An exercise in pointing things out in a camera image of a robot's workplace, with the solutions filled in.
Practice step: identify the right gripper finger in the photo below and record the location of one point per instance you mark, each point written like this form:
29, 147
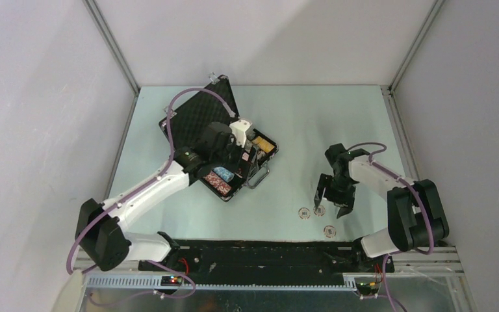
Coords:
323, 184
344, 210

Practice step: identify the white red chip stack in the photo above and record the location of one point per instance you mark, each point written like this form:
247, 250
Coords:
317, 223

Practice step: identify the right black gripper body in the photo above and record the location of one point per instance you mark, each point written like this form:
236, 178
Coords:
340, 190

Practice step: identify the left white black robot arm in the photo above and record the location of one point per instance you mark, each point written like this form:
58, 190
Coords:
103, 227

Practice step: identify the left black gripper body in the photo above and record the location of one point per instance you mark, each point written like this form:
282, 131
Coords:
230, 156

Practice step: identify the red white chip row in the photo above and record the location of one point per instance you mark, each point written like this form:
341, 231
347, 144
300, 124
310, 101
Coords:
218, 184

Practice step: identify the black poker set case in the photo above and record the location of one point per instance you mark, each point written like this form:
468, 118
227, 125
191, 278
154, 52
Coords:
185, 124

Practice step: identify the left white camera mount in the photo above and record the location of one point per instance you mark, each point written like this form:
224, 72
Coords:
243, 131

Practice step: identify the light blue chip stack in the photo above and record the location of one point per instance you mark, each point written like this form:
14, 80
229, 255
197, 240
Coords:
223, 173

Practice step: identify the yellow poker chip stack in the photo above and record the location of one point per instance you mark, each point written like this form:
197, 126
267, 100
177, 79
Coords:
264, 144

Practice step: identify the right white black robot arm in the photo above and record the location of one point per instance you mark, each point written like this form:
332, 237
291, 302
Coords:
415, 215

